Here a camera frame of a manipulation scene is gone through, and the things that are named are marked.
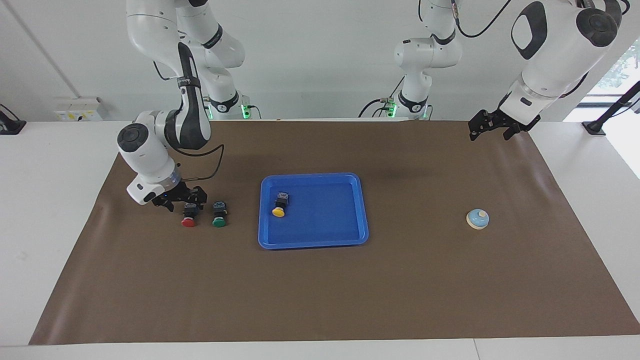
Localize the light blue call bell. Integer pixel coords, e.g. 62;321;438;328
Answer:
466;208;490;231

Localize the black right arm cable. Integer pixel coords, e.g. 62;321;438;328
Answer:
174;144;225;182

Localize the white power strip box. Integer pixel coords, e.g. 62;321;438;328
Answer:
54;97;104;122

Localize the black clamp stand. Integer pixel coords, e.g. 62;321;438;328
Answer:
582;80;640;136

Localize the red push button switch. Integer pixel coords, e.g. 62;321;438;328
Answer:
180;202;200;229

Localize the brown table mat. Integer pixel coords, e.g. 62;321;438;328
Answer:
28;120;640;346

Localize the yellow push button switch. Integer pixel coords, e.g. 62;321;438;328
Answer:
271;192;292;218

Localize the black left base cable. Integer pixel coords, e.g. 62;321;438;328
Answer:
358;97;397;119

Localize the blue plastic tray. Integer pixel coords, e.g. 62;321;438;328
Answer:
257;172;370;250

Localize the green push button switch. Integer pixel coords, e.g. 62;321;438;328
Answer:
211;200;229;229

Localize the black desk mount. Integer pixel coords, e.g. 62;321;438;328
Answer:
0;103;27;136

